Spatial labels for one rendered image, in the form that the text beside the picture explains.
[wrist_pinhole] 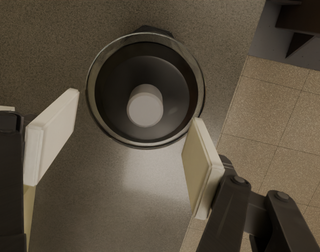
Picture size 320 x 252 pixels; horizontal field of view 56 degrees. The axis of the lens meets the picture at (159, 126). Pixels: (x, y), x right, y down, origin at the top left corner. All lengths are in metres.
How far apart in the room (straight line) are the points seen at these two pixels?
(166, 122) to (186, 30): 0.25
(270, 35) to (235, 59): 1.00
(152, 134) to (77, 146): 0.30
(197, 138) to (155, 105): 0.06
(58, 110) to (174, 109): 0.12
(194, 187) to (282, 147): 1.56
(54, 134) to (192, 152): 0.08
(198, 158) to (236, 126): 1.42
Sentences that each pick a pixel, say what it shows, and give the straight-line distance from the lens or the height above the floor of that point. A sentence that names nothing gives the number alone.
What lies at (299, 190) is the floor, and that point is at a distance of 1.88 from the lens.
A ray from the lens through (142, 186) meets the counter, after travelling 0.58.
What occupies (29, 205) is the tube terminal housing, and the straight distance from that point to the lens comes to 0.61.
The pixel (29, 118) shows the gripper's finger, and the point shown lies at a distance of 0.17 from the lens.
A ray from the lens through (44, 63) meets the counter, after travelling 0.52.
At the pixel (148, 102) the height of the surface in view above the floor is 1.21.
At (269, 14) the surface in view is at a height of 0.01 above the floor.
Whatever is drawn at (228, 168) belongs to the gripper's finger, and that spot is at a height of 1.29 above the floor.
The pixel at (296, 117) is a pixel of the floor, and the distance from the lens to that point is 1.67.
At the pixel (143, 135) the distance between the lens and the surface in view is 0.27.
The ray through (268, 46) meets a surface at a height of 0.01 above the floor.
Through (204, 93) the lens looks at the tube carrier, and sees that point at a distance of 0.27.
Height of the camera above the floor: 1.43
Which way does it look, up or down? 69 degrees down
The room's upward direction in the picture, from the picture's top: 178 degrees clockwise
